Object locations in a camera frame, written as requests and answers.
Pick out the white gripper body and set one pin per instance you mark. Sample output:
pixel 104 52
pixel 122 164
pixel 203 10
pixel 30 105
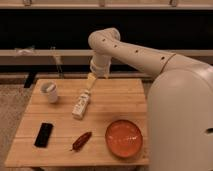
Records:
pixel 100 65

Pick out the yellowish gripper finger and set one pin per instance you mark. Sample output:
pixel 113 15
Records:
pixel 91 78

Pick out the orange ceramic bowl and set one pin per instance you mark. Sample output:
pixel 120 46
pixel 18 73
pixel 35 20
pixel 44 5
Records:
pixel 123 138

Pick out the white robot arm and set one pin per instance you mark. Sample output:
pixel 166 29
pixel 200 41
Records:
pixel 179 105

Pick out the white plastic bottle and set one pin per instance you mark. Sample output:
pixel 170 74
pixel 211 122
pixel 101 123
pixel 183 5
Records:
pixel 81 105

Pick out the white paper cup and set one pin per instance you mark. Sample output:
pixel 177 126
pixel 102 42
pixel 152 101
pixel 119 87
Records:
pixel 49 91

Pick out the wooden table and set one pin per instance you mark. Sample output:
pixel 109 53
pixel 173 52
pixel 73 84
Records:
pixel 111 99

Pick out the red chili pepper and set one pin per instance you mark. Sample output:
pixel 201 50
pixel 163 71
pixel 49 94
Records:
pixel 81 141

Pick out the black phone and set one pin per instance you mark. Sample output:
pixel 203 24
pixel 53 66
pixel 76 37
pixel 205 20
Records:
pixel 43 135

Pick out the wooden rail fence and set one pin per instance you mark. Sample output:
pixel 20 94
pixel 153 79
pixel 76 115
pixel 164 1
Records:
pixel 29 35

